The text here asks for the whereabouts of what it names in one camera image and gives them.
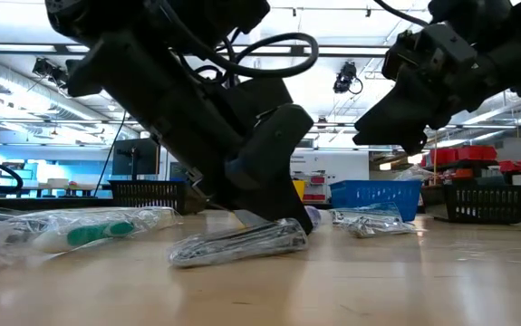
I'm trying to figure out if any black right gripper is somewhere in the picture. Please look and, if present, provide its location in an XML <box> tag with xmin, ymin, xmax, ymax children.
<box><xmin>352</xmin><ymin>22</ymin><xmax>497</xmax><ymax>155</ymax></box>

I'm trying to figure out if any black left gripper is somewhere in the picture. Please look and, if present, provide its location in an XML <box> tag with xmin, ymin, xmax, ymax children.
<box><xmin>64</xmin><ymin>26</ymin><xmax>295</xmax><ymax>212</ymax></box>

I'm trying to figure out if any white travel toothpaste tube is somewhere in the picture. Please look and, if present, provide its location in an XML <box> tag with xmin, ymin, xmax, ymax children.
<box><xmin>304</xmin><ymin>205</ymin><xmax>333</xmax><ymax>231</ymax></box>

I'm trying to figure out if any silver nail clipper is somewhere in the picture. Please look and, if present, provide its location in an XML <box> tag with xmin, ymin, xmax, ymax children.
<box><xmin>168</xmin><ymin>217</ymin><xmax>310</xmax><ymax>269</ymax></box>
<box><xmin>332</xmin><ymin>202</ymin><xmax>419</xmax><ymax>240</ymax></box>

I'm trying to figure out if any green toothbrush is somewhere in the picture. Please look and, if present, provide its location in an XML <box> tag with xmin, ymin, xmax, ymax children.
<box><xmin>0</xmin><ymin>206</ymin><xmax>183</xmax><ymax>264</ymax></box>

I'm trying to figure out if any dark monitor screen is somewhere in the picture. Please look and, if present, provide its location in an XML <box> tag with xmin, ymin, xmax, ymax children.
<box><xmin>169</xmin><ymin>161</ymin><xmax>194</xmax><ymax>182</ymax></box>

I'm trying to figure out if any yellow slotted plastic basket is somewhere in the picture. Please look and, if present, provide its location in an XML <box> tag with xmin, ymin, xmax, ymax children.
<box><xmin>292</xmin><ymin>179</ymin><xmax>307</xmax><ymax>203</ymax></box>

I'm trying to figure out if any black computer monitor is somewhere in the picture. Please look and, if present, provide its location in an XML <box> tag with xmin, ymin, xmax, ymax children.
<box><xmin>111</xmin><ymin>138</ymin><xmax>161</xmax><ymax>182</ymax></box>

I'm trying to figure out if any black slotted plastic basket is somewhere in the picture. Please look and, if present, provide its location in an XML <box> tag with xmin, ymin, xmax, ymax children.
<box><xmin>108</xmin><ymin>179</ymin><xmax>200</xmax><ymax>216</ymax></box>
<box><xmin>443</xmin><ymin>183</ymin><xmax>521</xmax><ymax>225</ymax></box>

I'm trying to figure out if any row of red storage bins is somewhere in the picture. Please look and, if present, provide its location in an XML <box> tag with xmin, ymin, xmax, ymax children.
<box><xmin>422</xmin><ymin>144</ymin><xmax>499</xmax><ymax>168</ymax></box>

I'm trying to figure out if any blue slotted plastic basket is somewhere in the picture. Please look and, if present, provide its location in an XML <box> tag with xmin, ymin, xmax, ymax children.
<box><xmin>329</xmin><ymin>179</ymin><xmax>423</xmax><ymax>223</ymax></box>

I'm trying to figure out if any red storage bin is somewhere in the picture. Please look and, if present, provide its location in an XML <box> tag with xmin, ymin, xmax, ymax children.
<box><xmin>498</xmin><ymin>159</ymin><xmax>521</xmax><ymax>174</ymax></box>

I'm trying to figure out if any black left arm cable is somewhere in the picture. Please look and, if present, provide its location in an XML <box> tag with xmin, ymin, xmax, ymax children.
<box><xmin>176</xmin><ymin>31</ymin><xmax>320</xmax><ymax>87</ymax></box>

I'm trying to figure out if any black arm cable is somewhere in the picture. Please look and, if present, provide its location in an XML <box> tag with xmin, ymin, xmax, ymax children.
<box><xmin>372</xmin><ymin>0</ymin><xmax>431</xmax><ymax>27</ymax></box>
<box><xmin>176</xmin><ymin>31</ymin><xmax>320</xmax><ymax>87</ymax></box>

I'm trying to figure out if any black ceiling-mounted camera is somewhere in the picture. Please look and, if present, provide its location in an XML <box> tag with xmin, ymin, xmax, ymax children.
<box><xmin>332</xmin><ymin>61</ymin><xmax>364</xmax><ymax>96</ymax></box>

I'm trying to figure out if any black hanging cable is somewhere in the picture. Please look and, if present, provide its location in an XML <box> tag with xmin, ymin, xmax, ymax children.
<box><xmin>92</xmin><ymin>112</ymin><xmax>128</xmax><ymax>197</ymax></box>

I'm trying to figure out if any black metal rig frame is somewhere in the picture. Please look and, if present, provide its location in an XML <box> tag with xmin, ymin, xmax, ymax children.
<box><xmin>0</xmin><ymin>43</ymin><xmax>392</xmax><ymax>59</ymax></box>

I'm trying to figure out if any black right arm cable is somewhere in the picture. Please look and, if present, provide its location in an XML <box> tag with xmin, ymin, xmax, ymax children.
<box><xmin>372</xmin><ymin>0</ymin><xmax>431</xmax><ymax>27</ymax></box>

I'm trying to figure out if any black camera cluster on mount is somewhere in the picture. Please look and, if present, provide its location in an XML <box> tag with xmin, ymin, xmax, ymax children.
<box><xmin>32</xmin><ymin>57</ymin><xmax>69</xmax><ymax>90</ymax></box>

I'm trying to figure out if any silver ventilation duct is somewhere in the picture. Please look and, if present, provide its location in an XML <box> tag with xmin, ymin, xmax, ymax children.
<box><xmin>0</xmin><ymin>53</ymin><xmax>141</xmax><ymax>139</ymax></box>

